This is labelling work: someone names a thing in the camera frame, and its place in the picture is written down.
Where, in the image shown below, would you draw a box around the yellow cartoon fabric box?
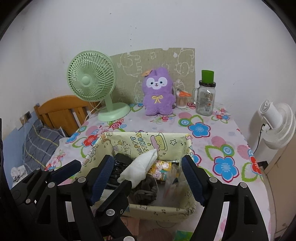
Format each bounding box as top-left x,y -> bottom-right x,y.
75,132 -> 196,223

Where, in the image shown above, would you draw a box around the white cloth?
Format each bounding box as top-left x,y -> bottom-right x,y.
117,149 -> 158,188

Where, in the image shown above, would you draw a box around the floral tablecloth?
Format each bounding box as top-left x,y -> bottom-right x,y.
46,103 -> 271,232

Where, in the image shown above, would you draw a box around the grey plaid pillow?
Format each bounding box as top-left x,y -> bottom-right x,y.
23,120 -> 64,174

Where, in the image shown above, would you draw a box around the glass jar green lid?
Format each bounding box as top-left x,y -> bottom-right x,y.
192,70 -> 216,116

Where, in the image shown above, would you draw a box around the pink cartoon tissue pack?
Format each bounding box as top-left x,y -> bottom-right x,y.
120,216 -> 140,236

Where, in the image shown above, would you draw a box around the toothpick jar orange lid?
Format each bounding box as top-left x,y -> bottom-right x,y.
176,89 -> 192,109

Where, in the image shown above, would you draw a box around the white standing fan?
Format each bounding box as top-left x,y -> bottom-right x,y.
249,99 -> 295,156

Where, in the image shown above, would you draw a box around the crumpled white clothes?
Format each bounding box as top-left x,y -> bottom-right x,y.
11,165 -> 28,184

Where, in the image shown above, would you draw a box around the cardboard cartoon panel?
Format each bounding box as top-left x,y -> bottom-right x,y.
109,48 -> 196,105

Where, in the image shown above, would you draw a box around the black plastic bag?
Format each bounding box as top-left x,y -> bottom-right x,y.
106,153 -> 158,205

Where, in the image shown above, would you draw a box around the purple plush toy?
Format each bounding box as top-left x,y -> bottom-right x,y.
142,67 -> 176,116

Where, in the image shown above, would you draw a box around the colourful cartoon packet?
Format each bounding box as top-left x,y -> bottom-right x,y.
148,160 -> 172,181

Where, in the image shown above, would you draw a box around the green tissue pack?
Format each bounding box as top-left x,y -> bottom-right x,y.
173,230 -> 193,241

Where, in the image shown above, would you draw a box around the green desk fan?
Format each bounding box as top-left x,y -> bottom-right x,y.
67,51 -> 130,122

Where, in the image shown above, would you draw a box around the clear zip bags stack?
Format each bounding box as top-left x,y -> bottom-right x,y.
163,164 -> 189,201

